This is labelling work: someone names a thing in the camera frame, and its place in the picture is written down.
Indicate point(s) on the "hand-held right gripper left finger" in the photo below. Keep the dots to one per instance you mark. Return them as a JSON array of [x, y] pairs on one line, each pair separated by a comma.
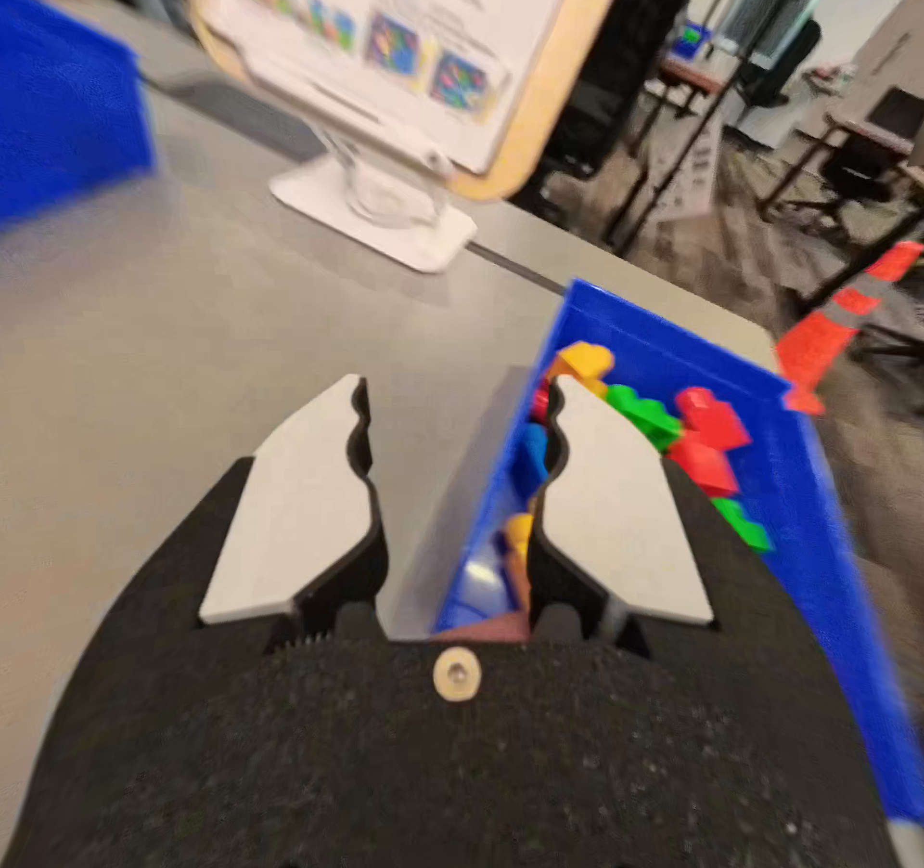
[[289, 521]]

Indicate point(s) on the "blue plastic storage bin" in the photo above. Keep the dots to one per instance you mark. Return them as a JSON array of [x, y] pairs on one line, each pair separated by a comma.
[[65, 102], [794, 521]]

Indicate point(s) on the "black office chair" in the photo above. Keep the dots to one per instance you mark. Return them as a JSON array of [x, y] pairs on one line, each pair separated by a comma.
[[621, 88]]

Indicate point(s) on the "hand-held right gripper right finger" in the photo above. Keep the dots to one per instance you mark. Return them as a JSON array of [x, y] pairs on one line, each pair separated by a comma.
[[621, 521]]

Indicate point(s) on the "grey desk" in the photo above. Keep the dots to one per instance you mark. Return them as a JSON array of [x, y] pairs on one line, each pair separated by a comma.
[[180, 341]]

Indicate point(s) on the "printed instruction sheet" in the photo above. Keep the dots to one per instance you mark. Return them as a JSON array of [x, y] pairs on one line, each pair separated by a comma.
[[361, 30]]

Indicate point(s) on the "orange traffic cone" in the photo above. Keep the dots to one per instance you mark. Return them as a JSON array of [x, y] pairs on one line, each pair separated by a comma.
[[816, 348]]

